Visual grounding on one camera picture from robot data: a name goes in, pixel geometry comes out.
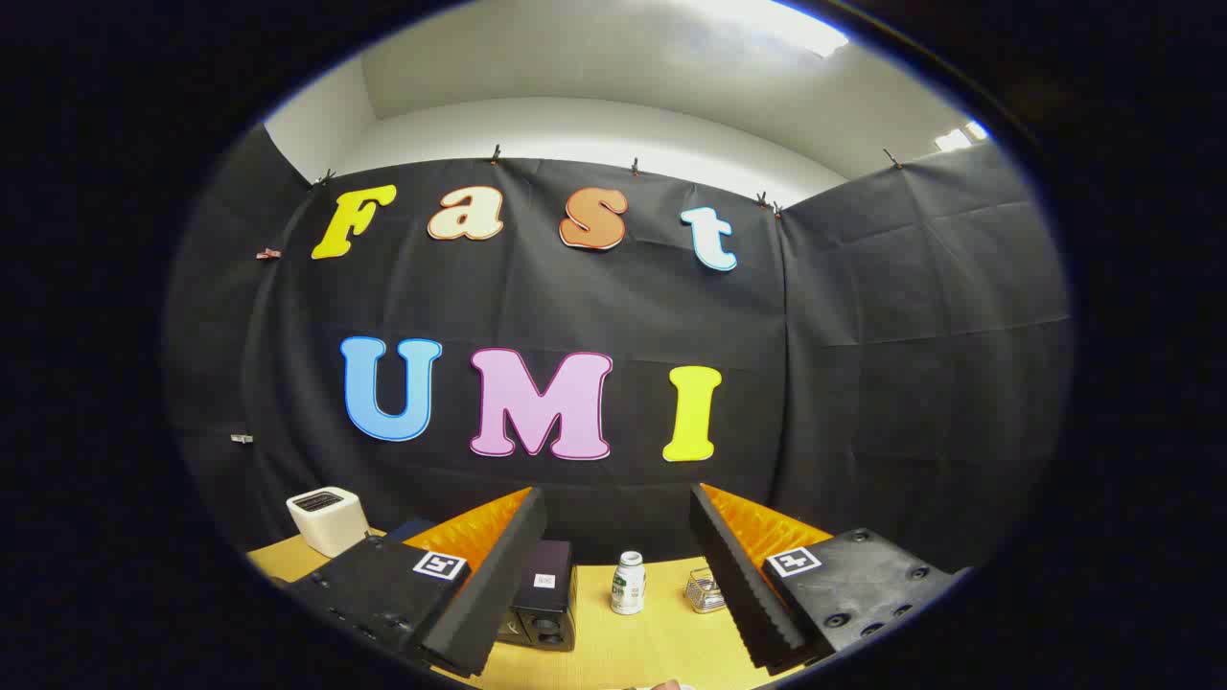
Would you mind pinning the black backdrop cloth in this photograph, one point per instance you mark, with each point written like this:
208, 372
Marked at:
575, 307

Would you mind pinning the white toaster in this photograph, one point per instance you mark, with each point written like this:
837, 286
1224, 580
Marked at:
328, 522

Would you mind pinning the black toaster oven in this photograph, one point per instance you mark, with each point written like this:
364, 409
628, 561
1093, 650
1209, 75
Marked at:
548, 599

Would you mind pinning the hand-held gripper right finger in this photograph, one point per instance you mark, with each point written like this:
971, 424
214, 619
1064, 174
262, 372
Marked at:
733, 585

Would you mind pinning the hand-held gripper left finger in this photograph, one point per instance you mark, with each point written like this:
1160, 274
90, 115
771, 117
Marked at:
498, 575

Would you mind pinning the white plastic bottle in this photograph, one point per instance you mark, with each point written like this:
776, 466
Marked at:
628, 586

